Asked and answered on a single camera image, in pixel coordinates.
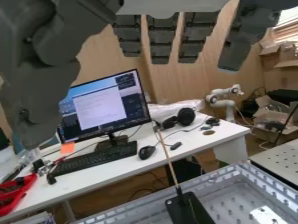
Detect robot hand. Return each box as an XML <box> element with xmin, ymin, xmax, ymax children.
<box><xmin>0</xmin><ymin>0</ymin><xmax>298</xmax><ymax>152</ymax></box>

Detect black computer monitor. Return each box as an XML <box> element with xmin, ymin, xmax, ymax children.
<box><xmin>55</xmin><ymin>68</ymin><xmax>154</xmax><ymax>153</ymax></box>

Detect orange paper note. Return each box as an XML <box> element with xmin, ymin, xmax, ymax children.
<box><xmin>59</xmin><ymin>141</ymin><xmax>77</xmax><ymax>155</ymax></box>

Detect white plastic bag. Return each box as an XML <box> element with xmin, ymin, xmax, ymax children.
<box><xmin>147</xmin><ymin>99</ymin><xmax>207</xmax><ymax>118</ymax></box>

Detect black keyboard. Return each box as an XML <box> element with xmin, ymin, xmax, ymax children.
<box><xmin>46</xmin><ymin>139</ymin><xmax>139</xmax><ymax>178</ymax></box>

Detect black headphones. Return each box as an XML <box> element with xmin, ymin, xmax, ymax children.
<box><xmin>159</xmin><ymin>106</ymin><xmax>198</xmax><ymax>131</ymax></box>

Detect small black block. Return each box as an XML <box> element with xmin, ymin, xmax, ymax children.
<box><xmin>45</xmin><ymin>172</ymin><xmax>59</xmax><ymax>186</ymax></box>

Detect black mouse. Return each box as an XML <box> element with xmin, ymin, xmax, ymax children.
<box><xmin>137</xmin><ymin>144</ymin><xmax>158</xmax><ymax>161</ymax></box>

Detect white desk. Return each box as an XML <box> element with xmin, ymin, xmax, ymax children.
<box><xmin>0</xmin><ymin>111</ymin><xmax>252</xmax><ymax>224</ymax></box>

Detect thin stick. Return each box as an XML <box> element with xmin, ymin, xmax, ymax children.
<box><xmin>153</xmin><ymin>123</ymin><xmax>183</xmax><ymax>198</ymax></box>

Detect small white jointed device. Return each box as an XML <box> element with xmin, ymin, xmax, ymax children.
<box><xmin>203</xmin><ymin>83</ymin><xmax>246</xmax><ymax>123</ymax></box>

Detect red tray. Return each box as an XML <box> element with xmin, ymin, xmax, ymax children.
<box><xmin>0</xmin><ymin>172</ymin><xmax>39</xmax><ymax>218</ymax></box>

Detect cardboard box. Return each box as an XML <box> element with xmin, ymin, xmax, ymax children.
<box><xmin>258</xmin><ymin>39</ymin><xmax>298</xmax><ymax>91</ymax></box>
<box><xmin>251</xmin><ymin>94</ymin><xmax>298</xmax><ymax>145</ymax></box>

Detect clear box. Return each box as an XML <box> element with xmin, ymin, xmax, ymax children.
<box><xmin>70</xmin><ymin>161</ymin><xmax>298</xmax><ymax>224</ymax></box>

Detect black plate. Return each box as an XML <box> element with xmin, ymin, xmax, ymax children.
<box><xmin>163</xmin><ymin>191</ymin><xmax>216</xmax><ymax>224</ymax></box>

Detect shiny metal plate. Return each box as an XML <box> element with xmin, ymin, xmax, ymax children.
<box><xmin>248</xmin><ymin>205</ymin><xmax>290</xmax><ymax>224</ymax></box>

